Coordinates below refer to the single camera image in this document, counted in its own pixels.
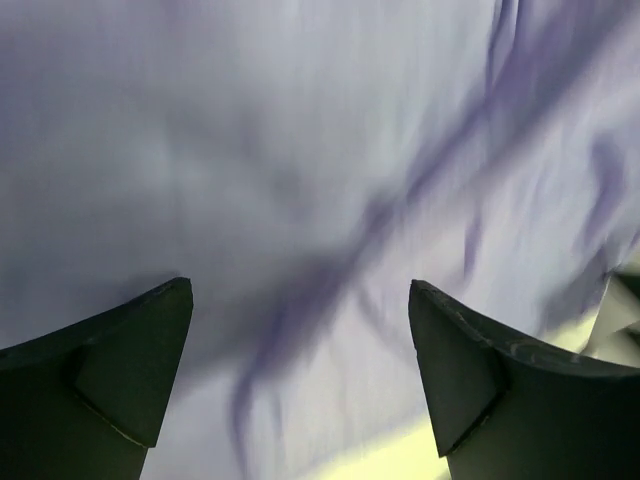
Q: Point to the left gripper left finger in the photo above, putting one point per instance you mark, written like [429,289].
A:
[88,401]

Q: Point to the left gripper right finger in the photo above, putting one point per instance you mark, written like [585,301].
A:
[505,405]

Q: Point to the lilac zip-up jacket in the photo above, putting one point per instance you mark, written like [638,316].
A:
[302,162]

